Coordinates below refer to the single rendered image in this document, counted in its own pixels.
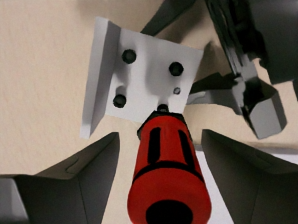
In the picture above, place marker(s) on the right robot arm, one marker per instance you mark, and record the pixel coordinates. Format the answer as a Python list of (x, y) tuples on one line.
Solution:
[(277, 20)]

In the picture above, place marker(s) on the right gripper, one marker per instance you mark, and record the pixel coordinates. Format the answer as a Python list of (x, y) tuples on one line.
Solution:
[(256, 96)]

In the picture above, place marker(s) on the grey cylinder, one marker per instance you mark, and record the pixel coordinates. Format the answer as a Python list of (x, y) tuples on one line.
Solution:
[(176, 90)]

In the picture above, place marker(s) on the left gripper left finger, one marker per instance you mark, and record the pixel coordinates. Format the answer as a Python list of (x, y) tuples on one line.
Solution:
[(73, 191)]

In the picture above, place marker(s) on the black socket head screw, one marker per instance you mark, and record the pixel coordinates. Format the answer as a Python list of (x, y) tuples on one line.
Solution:
[(175, 68), (119, 101), (128, 56), (163, 106)]

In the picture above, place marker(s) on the white metal bracket with holes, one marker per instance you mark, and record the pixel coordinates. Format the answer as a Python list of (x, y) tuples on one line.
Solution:
[(146, 83)]

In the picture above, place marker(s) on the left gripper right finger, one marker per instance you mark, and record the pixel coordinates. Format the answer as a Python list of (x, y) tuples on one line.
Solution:
[(256, 187)]

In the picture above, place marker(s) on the red screwdriver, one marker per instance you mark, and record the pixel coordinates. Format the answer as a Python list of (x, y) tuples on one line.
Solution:
[(168, 186)]

